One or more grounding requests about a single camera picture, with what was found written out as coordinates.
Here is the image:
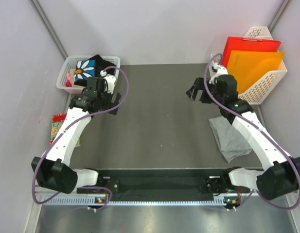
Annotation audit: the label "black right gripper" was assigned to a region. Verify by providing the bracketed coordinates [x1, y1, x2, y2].
[186, 77, 224, 107]

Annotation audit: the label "grey t shirt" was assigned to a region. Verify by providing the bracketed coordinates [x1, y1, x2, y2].
[209, 116, 252, 163]

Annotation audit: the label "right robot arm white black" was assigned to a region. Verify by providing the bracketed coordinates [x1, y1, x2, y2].
[186, 74, 300, 202]

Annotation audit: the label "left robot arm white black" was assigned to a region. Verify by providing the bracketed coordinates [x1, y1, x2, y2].
[32, 74, 121, 194]

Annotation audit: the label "black daisy print t shirt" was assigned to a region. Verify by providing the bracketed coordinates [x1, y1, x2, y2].
[73, 54, 115, 87]

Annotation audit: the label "pink beige folded cloths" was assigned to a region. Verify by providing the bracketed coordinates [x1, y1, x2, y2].
[65, 68, 75, 87]

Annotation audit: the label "orange folder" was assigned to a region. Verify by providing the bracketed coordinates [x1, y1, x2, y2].
[227, 50, 285, 94]

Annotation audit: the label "red folder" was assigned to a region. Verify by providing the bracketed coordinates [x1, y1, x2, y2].
[221, 36, 282, 67]

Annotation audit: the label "white file organizer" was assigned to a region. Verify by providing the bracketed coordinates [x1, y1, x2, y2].
[213, 26, 287, 105]

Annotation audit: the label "white plastic basket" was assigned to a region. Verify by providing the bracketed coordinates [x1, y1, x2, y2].
[56, 54, 121, 94]

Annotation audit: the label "red green patterned book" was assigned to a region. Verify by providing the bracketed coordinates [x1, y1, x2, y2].
[50, 113, 67, 144]

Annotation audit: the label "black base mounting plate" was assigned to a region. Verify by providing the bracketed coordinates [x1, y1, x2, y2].
[76, 168, 251, 202]

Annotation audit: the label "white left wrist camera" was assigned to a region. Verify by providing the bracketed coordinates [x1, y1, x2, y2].
[100, 70, 117, 94]

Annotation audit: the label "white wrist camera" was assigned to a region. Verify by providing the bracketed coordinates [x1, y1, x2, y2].
[100, 70, 117, 94]
[209, 63, 228, 84]

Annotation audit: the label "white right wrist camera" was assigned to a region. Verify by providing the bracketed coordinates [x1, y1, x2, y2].
[209, 63, 228, 84]

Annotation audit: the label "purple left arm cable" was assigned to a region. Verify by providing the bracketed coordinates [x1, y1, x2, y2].
[33, 66, 130, 214]

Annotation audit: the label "grey slotted cable duct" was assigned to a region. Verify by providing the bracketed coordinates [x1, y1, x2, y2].
[45, 195, 227, 206]

